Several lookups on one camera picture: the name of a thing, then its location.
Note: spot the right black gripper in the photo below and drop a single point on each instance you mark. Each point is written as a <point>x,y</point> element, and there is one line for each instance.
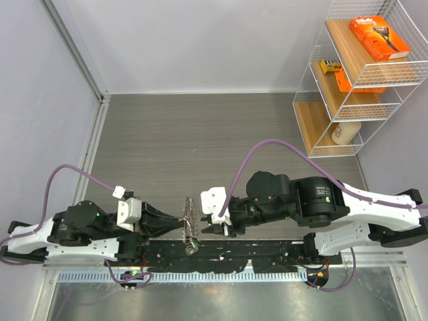
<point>235,228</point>

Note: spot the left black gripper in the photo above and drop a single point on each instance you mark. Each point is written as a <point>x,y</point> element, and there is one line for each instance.
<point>154,222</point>

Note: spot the metal disc with keyrings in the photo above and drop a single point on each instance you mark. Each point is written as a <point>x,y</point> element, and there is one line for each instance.
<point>190,230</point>

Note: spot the key with green tag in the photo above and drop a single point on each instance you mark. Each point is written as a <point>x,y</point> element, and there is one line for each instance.
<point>195,246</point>

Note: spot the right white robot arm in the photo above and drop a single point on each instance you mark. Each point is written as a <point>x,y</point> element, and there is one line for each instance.
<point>315,202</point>

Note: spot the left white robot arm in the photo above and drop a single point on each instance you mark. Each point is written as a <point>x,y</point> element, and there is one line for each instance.
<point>85,232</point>

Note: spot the cream bottle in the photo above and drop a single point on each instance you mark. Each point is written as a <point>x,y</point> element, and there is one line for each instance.
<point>344,132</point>

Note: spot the orange razor box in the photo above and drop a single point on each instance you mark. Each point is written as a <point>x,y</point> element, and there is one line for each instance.
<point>378,38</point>

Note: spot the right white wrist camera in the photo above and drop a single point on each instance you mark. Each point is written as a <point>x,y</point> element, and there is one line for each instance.
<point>212,202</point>

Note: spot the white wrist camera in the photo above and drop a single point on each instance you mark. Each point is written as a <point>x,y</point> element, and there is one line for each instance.
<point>212,202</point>
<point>129,209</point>

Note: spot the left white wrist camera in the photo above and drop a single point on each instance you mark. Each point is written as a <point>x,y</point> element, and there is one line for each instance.
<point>129,209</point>

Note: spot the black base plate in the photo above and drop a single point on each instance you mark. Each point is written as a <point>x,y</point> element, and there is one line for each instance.
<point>219,256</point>

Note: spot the white slotted cable duct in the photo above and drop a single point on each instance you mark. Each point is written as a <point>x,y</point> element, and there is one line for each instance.
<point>103,276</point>

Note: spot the white wire shelf rack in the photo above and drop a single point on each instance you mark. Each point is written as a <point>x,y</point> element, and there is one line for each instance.
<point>363,90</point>

